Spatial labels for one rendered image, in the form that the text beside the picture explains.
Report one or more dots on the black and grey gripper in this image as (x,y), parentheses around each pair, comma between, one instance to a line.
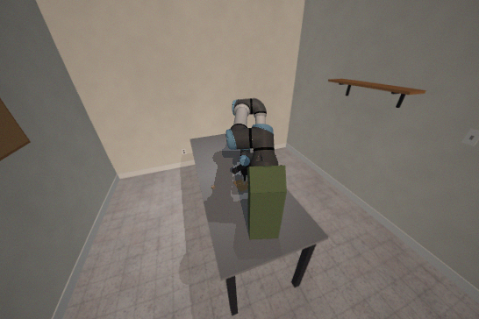
(244,174)

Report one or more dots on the tan square mat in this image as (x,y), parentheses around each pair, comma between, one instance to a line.
(242,187)

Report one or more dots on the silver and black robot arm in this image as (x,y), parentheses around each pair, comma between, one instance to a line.
(260,137)

